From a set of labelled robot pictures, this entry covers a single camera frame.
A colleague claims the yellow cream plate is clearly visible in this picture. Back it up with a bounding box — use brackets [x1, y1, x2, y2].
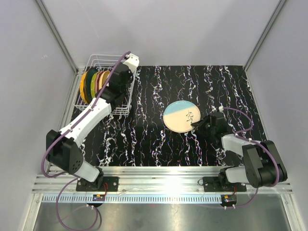
[99, 70, 110, 89]

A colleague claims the blue cream plate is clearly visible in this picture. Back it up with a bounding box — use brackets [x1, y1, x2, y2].
[163, 101, 201, 133]

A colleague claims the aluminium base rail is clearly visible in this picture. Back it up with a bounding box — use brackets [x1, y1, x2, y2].
[31, 166, 293, 196]

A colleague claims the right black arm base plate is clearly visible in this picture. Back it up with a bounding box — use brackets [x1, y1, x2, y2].
[202, 177, 247, 193]

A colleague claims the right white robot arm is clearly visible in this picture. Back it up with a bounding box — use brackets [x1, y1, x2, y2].
[192, 112, 288, 192]

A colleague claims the teal glazed plate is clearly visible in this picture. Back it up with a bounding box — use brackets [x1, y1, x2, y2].
[84, 67, 97, 104]

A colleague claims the aluminium frame post right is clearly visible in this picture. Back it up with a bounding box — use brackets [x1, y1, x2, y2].
[244, 0, 288, 72]

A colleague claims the orange polka dot plate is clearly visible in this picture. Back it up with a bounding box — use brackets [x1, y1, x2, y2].
[79, 72, 89, 104]

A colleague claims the pink polka dot plate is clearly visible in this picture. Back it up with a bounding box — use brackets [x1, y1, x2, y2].
[94, 71, 103, 93]

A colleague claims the aluminium frame post left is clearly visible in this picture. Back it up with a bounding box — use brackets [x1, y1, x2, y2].
[34, 0, 78, 74]

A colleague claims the green polka dot plate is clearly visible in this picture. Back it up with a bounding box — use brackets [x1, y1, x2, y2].
[90, 71, 99, 98]

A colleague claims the white slotted cable duct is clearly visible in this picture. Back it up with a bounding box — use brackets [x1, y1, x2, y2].
[42, 193, 222, 204]

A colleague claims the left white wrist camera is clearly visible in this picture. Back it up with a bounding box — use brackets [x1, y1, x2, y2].
[123, 53, 140, 72]

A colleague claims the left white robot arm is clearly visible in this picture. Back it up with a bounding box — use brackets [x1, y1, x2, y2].
[44, 63, 134, 191]

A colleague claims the right small circuit board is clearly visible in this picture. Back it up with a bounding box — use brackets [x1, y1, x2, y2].
[221, 194, 237, 206]

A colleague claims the white wire dish rack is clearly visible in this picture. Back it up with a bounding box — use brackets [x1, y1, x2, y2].
[73, 54, 137, 116]

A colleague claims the small circuit board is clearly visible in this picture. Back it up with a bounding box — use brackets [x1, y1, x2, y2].
[92, 194, 105, 202]
[221, 194, 237, 206]

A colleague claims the aluminium frame post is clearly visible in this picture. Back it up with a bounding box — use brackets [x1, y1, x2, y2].
[34, 0, 78, 74]
[244, 0, 288, 72]

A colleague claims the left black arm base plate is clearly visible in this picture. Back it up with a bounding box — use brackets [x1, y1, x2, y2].
[76, 176, 119, 192]

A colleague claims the left small circuit board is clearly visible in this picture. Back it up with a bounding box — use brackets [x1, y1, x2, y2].
[92, 194, 105, 202]

